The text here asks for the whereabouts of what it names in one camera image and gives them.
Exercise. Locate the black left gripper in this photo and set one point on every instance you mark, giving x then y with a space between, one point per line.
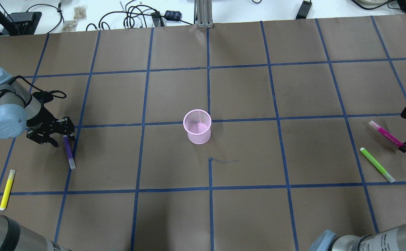
43 118

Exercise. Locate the purple highlighter pen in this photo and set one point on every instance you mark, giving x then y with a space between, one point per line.
68 149

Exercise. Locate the pink highlighter pen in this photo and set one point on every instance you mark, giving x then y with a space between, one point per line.
385 133

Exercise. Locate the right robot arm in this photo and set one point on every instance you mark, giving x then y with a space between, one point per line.
393 239

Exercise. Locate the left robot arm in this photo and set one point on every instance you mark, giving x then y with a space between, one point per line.
22 111

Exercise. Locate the pink mesh cup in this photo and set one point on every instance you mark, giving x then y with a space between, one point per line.
197 123

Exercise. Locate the green highlighter pen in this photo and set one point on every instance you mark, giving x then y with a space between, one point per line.
377 165

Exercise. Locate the yellow highlighter pen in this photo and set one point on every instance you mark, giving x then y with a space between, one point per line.
7 190

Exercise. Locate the black power adapter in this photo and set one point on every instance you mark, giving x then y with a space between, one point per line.
304 9

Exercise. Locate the black camera stand base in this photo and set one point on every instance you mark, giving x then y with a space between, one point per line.
25 23

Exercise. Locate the aluminium frame post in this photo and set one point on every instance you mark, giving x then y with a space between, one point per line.
203 14

